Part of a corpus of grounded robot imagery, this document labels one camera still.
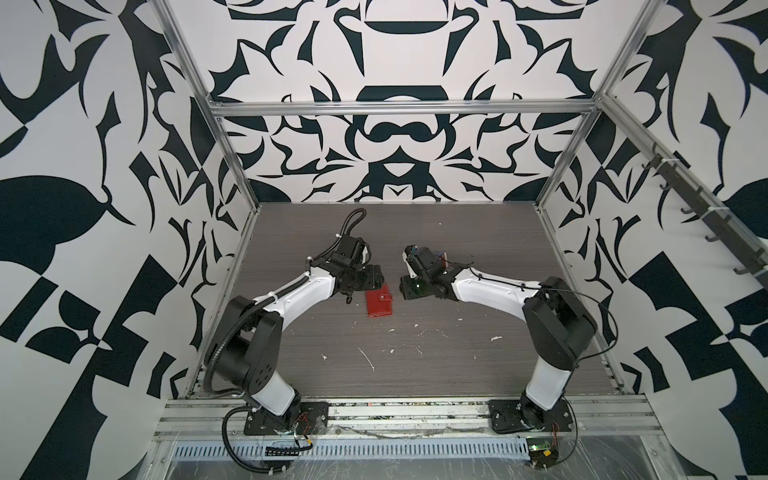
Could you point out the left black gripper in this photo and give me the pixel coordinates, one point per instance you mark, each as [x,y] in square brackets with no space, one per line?
[373,277]

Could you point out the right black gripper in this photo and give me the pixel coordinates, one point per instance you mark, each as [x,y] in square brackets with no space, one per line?
[404,287]

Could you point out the red leather card holder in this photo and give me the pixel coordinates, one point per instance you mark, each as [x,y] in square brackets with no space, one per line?
[379,302]

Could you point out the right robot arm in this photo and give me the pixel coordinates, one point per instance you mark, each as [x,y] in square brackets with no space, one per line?
[560,326]

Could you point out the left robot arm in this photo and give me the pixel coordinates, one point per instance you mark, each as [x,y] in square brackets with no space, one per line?
[243,353]

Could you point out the small circuit board left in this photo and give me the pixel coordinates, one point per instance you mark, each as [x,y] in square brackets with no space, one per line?
[296,450]

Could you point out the small circuit board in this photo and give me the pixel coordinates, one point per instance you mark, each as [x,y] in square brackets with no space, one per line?
[542,454]
[296,450]

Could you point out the small circuit board right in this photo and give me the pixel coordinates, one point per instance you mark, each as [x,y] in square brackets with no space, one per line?
[542,454]

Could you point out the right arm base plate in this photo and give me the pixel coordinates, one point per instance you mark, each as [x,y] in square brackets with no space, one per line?
[509,416]

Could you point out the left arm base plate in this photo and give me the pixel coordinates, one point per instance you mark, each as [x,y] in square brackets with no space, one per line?
[303,418]

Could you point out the wall hook rack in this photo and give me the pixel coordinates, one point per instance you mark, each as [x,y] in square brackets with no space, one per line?
[701,204]

